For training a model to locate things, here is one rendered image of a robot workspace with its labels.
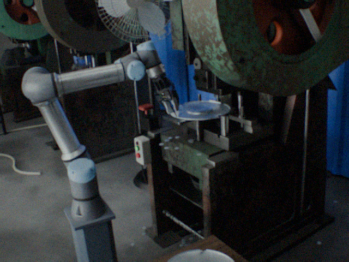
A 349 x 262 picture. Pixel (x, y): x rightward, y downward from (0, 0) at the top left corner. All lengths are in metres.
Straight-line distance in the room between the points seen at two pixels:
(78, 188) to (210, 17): 0.87
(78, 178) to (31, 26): 3.18
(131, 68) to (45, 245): 1.30
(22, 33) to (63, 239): 2.72
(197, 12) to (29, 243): 1.72
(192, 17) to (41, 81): 0.61
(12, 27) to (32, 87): 3.05
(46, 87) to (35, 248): 1.19
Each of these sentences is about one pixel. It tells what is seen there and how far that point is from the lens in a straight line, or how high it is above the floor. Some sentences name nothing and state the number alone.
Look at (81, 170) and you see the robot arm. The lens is 1.69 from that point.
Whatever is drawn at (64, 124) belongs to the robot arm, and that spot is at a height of 0.83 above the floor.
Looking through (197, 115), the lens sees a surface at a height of 0.78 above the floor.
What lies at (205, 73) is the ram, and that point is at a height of 0.97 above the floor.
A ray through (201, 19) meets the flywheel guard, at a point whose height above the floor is 1.24.
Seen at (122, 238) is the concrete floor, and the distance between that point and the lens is 2.42.
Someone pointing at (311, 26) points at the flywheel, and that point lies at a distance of 1.71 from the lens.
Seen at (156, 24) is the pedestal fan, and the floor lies 1.14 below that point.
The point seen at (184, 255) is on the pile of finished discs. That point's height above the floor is 0.36.
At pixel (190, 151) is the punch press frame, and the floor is 0.62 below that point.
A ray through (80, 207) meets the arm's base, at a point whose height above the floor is 0.51.
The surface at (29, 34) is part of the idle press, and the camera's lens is 4.69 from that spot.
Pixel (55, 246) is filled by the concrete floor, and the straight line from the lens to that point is 2.47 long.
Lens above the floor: 1.36
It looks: 20 degrees down
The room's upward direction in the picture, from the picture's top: 4 degrees counter-clockwise
